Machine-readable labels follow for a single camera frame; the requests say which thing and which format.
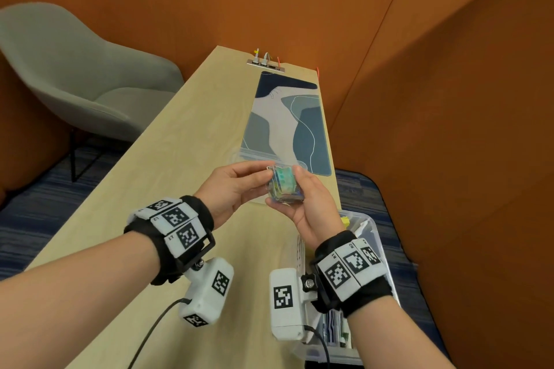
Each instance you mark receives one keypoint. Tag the person's right hand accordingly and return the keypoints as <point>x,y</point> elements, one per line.
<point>316,217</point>

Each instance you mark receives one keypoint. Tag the person's left hand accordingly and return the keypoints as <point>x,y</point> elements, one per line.
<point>225,191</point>

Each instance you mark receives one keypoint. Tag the yellow sticky note pad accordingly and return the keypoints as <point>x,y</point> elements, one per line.
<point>345,221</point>

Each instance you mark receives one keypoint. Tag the pile of coloured paper clips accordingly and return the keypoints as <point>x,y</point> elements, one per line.
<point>281,196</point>

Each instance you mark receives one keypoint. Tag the clear plastic storage bin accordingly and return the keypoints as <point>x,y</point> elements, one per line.
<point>376,243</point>

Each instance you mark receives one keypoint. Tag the white marker with black cap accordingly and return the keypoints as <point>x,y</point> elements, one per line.
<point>333,330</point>

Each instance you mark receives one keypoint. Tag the blue patterned desk mat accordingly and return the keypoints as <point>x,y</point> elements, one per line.
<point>311,144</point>

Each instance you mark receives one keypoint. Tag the black left wristband with markers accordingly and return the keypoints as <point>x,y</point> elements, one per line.
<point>182,230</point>

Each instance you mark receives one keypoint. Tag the black wristband with markers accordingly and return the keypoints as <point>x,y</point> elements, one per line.
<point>182,230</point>
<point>355,273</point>

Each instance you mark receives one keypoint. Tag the light wooden table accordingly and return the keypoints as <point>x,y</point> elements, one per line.
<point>173,157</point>

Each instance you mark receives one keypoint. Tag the black right wristband with markers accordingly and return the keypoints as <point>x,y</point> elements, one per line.
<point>355,273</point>

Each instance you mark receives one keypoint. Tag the silver socket panel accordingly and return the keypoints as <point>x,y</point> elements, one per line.
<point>266,66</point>

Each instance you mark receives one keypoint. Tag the white plug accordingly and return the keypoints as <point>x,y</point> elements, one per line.
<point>265,61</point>

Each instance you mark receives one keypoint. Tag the plug with yellow tag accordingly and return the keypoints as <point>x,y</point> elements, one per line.
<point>256,57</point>

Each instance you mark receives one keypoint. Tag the grey upholstered armchair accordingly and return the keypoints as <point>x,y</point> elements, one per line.
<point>78,79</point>

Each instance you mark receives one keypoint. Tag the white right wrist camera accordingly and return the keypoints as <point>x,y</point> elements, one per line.
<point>285,308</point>

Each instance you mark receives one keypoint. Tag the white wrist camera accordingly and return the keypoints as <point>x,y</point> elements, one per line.
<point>285,308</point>
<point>207,295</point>

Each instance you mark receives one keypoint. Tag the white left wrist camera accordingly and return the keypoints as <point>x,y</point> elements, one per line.
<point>207,295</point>

